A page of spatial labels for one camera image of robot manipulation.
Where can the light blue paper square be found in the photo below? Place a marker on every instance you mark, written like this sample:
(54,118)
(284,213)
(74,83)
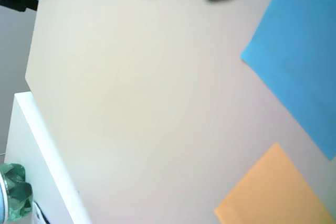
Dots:
(296,51)

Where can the orange paper square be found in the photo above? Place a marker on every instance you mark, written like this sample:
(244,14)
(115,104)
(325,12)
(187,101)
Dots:
(273,190)

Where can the white neighbouring table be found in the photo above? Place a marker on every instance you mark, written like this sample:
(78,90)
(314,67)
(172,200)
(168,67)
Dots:
(39,155)

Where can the green patterned bag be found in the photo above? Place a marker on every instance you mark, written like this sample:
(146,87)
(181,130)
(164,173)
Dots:
(17,192)

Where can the pale blue round object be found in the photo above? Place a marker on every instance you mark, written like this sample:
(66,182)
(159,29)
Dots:
(2,200)

